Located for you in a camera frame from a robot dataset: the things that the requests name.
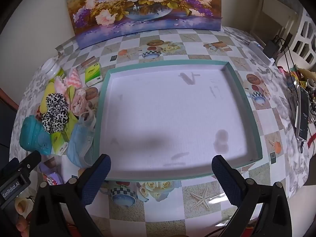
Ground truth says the purple wet wipes pack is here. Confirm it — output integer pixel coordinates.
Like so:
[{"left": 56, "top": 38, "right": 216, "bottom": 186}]
[{"left": 39, "top": 163, "right": 63, "bottom": 186}]

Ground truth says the lime green cloth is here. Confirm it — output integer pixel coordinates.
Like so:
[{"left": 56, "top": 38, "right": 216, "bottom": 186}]
[{"left": 50, "top": 112, "right": 78, "bottom": 156}]

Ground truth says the blue face mask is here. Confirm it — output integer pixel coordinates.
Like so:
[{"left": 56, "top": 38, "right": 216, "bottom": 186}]
[{"left": 66, "top": 108, "right": 96, "bottom": 168}]

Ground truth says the leopard print scrunchie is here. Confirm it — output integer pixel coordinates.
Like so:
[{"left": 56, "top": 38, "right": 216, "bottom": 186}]
[{"left": 42, "top": 93, "right": 69, "bottom": 134}]

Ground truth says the yellow sponge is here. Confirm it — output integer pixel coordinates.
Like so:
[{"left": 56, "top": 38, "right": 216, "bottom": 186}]
[{"left": 39, "top": 82, "right": 55, "bottom": 114}]

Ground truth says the pink floral scrunchie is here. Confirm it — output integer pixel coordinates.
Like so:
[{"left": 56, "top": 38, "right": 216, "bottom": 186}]
[{"left": 70, "top": 89, "right": 87, "bottom": 116}]

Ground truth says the green tissue pack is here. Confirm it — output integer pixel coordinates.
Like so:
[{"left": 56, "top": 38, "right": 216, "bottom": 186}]
[{"left": 85, "top": 63, "right": 103, "bottom": 87}]

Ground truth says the pink fuzzy cloth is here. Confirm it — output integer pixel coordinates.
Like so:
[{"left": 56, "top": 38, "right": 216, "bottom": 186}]
[{"left": 54, "top": 68, "right": 83, "bottom": 95}]

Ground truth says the person left hand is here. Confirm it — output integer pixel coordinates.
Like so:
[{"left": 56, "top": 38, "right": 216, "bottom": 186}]
[{"left": 14, "top": 196, "right": 34, "bottom": 236}]

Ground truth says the teal plastic case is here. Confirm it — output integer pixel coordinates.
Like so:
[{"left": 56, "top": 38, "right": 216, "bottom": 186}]
[{"left": 19, "top": 115, "right": 52, "bottom": 156}]

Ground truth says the white green pill bottle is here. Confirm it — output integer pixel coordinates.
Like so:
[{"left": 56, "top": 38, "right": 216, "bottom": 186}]
[{"left": 41, "top": 57, "right": 66, "bottom": 82}]

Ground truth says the black smartphone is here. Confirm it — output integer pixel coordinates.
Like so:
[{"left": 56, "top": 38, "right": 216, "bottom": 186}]
[{"left": 296, "top": 87, "right": 309, "bottom": 141}]

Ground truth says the teal white shallow box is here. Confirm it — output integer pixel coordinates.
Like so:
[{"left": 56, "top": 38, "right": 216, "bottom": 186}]
[{"left": 94, "top": 60, "right": 263, "bottom": 182}]

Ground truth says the white power strip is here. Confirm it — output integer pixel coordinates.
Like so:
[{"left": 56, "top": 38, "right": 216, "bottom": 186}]
[{"left": 248, "top": 41, "right": 275, "bottom": 66}]

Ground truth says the white lattice chair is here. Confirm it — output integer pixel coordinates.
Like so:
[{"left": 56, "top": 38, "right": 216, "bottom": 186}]
[{"left": 276, "top": 5, "right": 315, "bottom": 70}]

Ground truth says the black power adapter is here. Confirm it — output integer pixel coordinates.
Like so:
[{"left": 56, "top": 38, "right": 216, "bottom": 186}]
[{"left": 263, "top": 40, "right": 280, "bottom": 58}]

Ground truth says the flower painting canvas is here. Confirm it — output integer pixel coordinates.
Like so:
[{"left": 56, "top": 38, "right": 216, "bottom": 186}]
[{"left": 66, "top": 0, "right": 222, "bottom": 49}]

